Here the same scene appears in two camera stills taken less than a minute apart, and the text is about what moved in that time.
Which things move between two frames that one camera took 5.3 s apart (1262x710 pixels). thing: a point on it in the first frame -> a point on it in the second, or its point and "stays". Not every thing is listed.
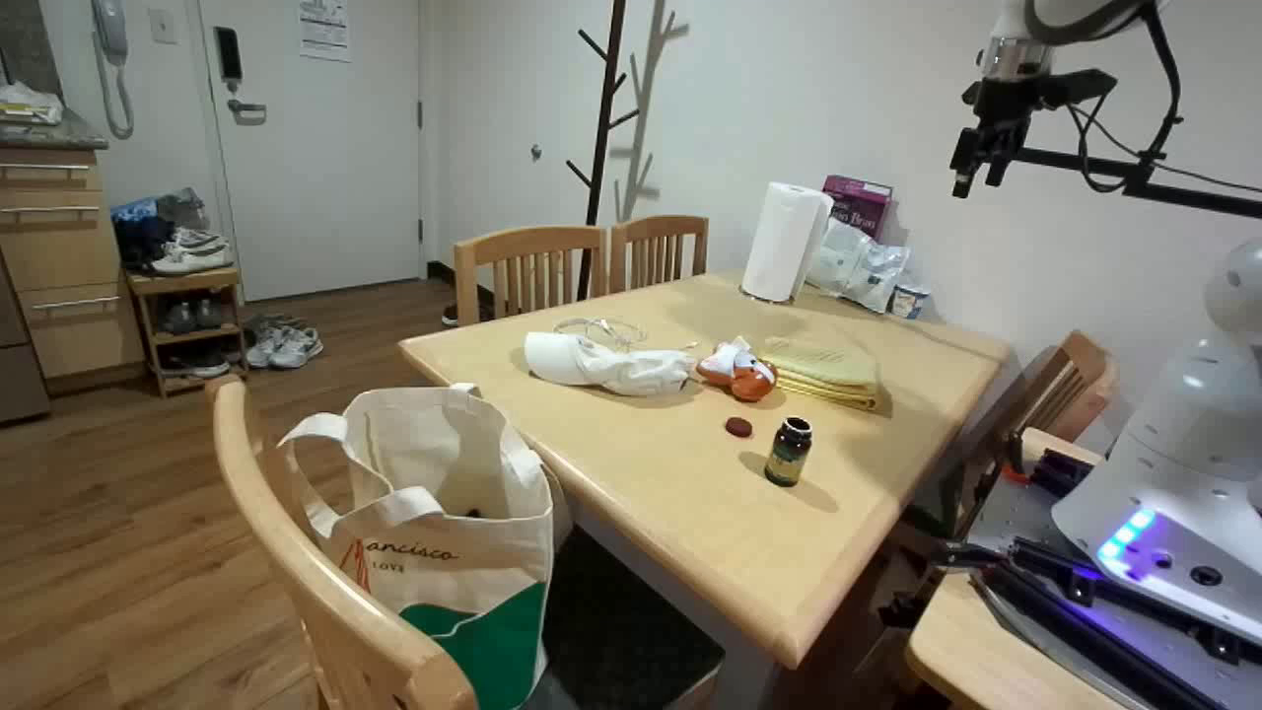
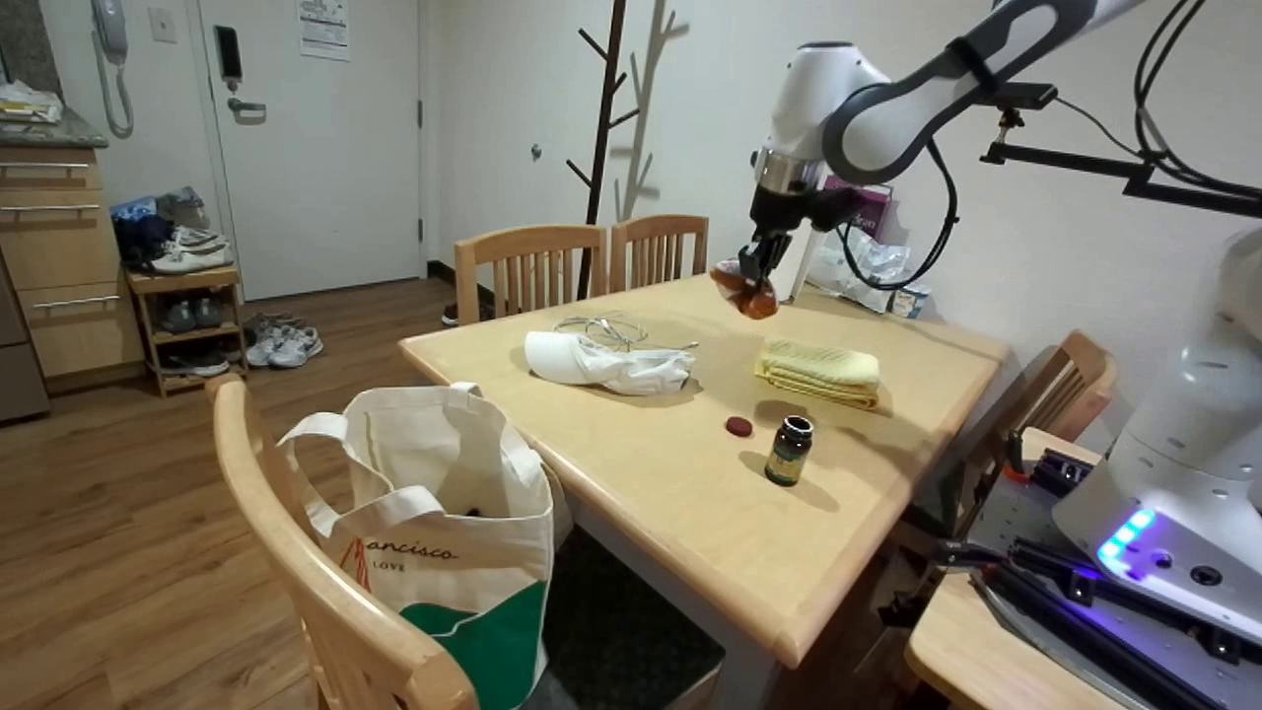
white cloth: x=581 y=361 stays
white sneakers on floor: x=282 y=340 stays
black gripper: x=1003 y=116 -> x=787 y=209
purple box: x=858 y=203 stays
